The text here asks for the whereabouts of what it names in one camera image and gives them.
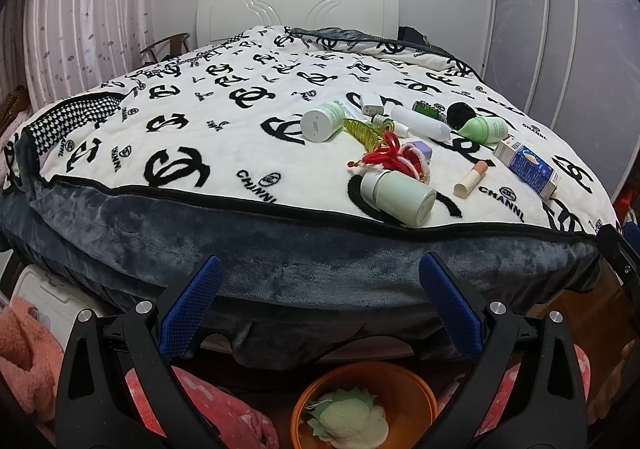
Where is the pink fluffy towel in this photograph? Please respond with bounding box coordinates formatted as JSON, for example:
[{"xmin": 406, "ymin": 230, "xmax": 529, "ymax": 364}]
[{"xmin": 1, "ymin": 296, "xmax": 64, "ymax": 422}]

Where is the red white pipe cleaner craft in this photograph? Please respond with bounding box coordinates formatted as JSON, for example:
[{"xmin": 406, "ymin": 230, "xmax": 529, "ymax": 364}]
[{"xmin": 347, "ymin": 132, "xmax": 432, "ymax": 185}]

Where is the small white charger box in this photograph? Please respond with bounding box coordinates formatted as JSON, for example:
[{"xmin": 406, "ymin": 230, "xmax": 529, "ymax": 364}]
[{"xmin": 360, "ymin": 93, "xmax": 384, "ymax": 118}]

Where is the small purple white jar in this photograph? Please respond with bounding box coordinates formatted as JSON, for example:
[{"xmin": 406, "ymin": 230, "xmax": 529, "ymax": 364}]
[{"xmin": 405, "ymin": 140, "xmax": 433, "ymax": 162}]

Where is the blue white carton box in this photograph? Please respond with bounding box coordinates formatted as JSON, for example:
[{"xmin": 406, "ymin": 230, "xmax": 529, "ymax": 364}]
[{"xmin": 494, "ymin": 135, "xmax": 560, "ymax": 200}]

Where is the green bottle white cap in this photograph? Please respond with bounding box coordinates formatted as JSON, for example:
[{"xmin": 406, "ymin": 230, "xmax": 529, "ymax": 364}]
[{"xmin": 360, "ymin": 170, "xmax": 436, "ymax": 228}]

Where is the black sock ball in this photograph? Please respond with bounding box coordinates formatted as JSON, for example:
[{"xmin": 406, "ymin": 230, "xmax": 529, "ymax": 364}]
[{"xmin": 446, "ymin": 102, "xmax": 476, "ymax": 131}]

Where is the white black logo blanket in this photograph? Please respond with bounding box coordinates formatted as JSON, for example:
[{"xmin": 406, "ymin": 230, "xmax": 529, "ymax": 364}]
[{"xmin": 0, "ymin": 24, "xmax": 622, "ymax": 349}]

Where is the peach lip balm stick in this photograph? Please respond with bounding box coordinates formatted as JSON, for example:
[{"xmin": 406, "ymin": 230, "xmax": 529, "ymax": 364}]
[{"xmin": 454, "ymin": 161, "xmax": 488, "ymax": 199}]

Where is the white green cream jar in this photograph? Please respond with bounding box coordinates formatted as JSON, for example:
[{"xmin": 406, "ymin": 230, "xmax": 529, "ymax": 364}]
[{"xmin": 300, "ymin": 102, "xmax": 346, "ymax": 143}]

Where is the pink patterned curtain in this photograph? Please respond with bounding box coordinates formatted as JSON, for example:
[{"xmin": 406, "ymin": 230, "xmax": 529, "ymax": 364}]
[{"xmin": 1, "ymin": 0, "xmax": 153, "ymax": 110}]

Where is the orange trash bin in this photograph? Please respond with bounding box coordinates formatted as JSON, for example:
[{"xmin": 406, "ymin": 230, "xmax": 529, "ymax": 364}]
[{"xmin": 290, "ymin": 361, "xmax": 438, "ymax": 448}]

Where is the wooden chair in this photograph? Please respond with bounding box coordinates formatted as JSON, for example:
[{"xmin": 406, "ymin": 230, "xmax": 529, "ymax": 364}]
[{"xmin": 140, "ymin": 32, "xmax": 190, "ymax": 64}]

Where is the white bed headboard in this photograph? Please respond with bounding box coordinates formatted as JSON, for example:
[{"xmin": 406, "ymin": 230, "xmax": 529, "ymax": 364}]
[{"xmin": 195, "ymin": 0, "xmax": 399, "ymax": 47}]

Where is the green roll-on bottle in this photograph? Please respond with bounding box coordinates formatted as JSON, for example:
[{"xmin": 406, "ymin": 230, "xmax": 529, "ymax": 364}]
[{"xmin": 458, "ymin": 116, "xmax": 509, "ymax": 145}]

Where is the white green plush toy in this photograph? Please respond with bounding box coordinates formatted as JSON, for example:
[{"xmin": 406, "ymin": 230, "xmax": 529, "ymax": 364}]
[{"xmin": 304, "ymin": 388, "xmax": 390, "ymax": 449}]

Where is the white plastic bottle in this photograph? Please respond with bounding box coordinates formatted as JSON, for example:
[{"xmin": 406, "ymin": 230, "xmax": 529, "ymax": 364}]
[{"xmin": 390, "ymin": 105, "xmax": 451, "ymax": 142}]

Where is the green glass bottle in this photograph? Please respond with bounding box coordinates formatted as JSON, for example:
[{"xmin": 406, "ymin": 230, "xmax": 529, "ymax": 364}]
[{"xmin": 412, "ymin": 100, "xmax": 447, "ymax": 123}]

